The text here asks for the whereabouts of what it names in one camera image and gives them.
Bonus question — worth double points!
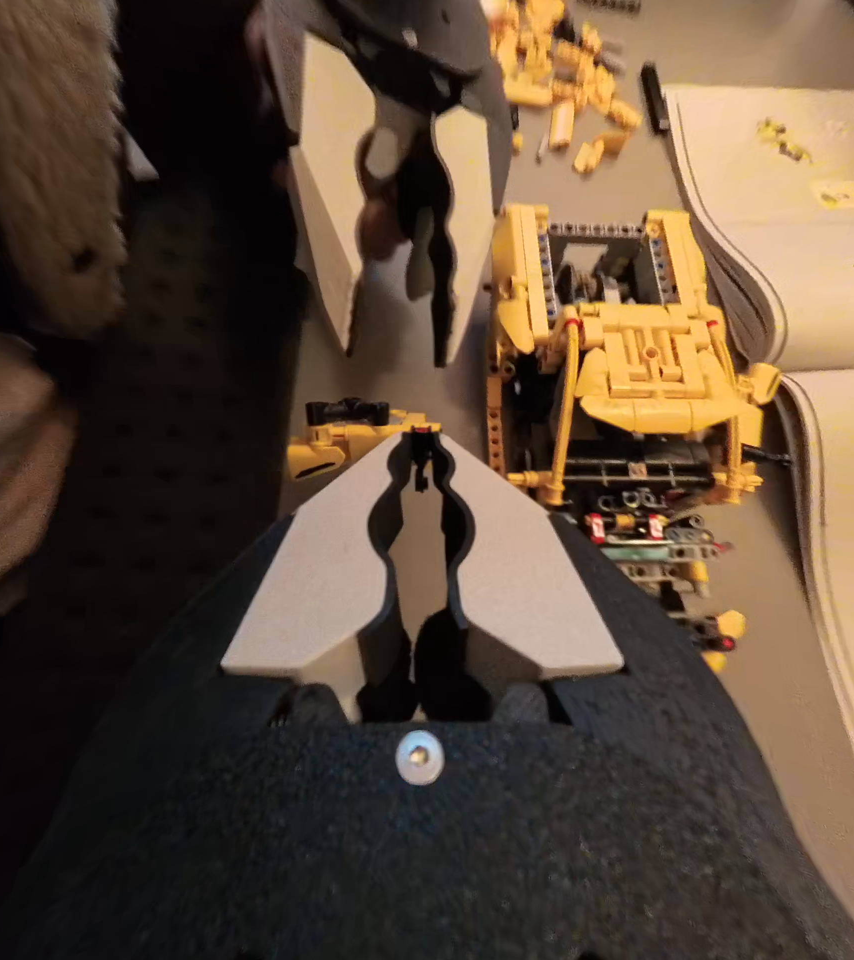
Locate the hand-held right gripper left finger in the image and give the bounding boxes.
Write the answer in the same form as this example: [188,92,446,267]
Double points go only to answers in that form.
[220,432,422,724]

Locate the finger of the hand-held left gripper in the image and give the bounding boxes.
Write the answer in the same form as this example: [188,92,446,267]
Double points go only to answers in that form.
[279,32,377,356]
[414,103,513,370]

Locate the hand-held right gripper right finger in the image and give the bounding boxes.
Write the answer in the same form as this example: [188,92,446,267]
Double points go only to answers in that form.
[414,431,627,723]

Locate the yellow brick side assembly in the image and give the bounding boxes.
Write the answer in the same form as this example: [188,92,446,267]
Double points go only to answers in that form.
[284,397,444,485]

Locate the yellow brick toy car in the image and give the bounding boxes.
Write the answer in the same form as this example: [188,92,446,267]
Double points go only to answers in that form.
[485,204,784,672]

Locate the person's left forearm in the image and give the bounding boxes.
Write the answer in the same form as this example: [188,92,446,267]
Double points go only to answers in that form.
[115,0,300,196]

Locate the grey desk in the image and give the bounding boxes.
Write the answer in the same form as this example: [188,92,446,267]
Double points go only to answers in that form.
[277,0,854,960]

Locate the person's left hand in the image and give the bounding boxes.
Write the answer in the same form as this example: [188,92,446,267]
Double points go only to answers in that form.
[356,186,408,261]

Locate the pile of yellow brick pieces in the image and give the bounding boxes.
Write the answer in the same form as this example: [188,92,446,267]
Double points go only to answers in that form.
[487,0,645,175]

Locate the person's fleece-lined jacket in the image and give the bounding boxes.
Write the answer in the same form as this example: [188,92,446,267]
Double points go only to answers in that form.
[0,0,165,624]

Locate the open instruction book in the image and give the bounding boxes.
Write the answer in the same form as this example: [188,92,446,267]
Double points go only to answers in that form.
[659,82,854,924]

